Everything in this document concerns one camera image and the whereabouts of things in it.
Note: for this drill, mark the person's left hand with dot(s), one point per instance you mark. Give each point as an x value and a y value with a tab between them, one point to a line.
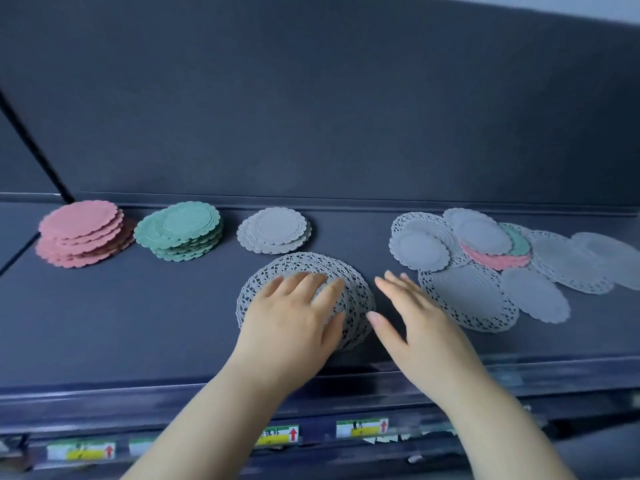
285	339

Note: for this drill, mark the person's right hand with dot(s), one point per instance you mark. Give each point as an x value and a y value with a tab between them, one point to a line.
440	359

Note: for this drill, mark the stack of green coasters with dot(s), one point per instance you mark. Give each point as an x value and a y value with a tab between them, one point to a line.
185	224

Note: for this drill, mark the mixed pile of coasters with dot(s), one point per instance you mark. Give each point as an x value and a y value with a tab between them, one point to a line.
565	264

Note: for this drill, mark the stack of pink coasters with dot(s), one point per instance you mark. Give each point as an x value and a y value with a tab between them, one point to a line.
80	219

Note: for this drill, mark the person's left forearm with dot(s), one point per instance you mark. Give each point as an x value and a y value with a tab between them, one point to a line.
200	434

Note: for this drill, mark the row of hanging white packets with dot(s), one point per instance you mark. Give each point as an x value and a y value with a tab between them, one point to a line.
410	435

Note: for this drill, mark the green yellow shelf label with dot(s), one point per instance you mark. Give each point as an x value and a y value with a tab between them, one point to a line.
142	445
362	427
80	450
277	435

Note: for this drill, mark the black slotted shelf upright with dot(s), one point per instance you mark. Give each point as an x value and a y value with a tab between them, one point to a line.
35	144

